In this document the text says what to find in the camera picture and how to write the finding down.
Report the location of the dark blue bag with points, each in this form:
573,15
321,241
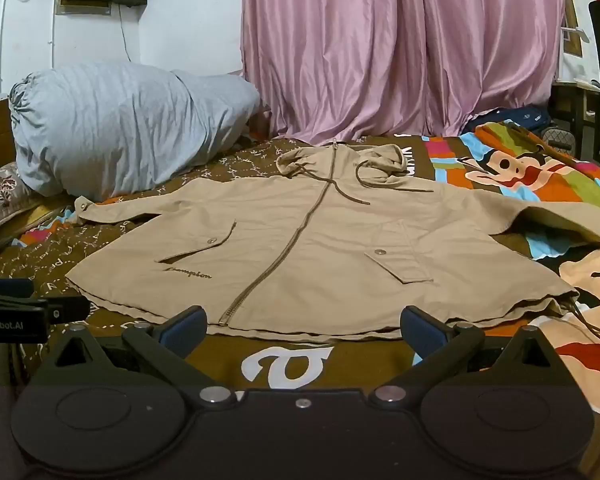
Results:
515,119

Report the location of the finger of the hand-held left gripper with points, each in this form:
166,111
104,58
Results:
5,288
67,308

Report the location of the beige hooded jacket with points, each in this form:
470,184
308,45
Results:
355,240

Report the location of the brown patterned cushion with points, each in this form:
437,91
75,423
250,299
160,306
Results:
2,195

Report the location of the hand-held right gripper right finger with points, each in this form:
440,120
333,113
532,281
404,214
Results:
420,332

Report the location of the pink curtain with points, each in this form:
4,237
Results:
380,50

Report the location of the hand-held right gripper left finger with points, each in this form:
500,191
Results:
186,331

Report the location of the colourful printed blanket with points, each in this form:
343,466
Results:
330,360

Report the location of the grey bedding bundle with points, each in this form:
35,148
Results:
120,125

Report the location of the wooden side desk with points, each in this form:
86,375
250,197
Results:
575,95

